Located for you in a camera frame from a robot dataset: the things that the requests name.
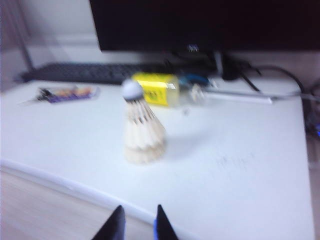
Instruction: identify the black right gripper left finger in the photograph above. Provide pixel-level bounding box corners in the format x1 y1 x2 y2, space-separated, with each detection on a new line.
91 204 126 240

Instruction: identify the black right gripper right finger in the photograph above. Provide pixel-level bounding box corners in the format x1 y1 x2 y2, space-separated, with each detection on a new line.
152 204 180 240

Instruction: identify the white feather shuttlecock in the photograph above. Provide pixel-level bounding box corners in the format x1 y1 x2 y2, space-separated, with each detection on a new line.
124 142 167 166
121 78 167 152

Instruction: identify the white raised desk board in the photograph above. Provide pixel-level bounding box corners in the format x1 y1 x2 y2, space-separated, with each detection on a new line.
0 79 316 240

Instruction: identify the clear bottle with yellow label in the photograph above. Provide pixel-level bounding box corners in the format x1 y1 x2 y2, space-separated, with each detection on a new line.
131 71 208 109

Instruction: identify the blue plastic packet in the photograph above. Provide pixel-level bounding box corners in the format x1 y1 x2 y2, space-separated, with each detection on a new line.
178 73 213 87

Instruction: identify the black computer keyboard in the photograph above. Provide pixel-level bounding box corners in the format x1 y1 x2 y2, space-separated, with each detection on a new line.
18 62 166 86

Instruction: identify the black AOC computer monitor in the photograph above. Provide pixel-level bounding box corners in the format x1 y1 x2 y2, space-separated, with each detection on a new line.
88 0 320 53

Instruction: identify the black power cable with plug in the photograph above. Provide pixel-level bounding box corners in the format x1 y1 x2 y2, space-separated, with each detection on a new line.
301 82 320 141

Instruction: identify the aluminium partition frame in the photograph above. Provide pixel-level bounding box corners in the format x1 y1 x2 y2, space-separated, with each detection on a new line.
0 0 101 83

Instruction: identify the black monitor cable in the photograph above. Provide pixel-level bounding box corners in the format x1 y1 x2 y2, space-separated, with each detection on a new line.
239 63 310 97

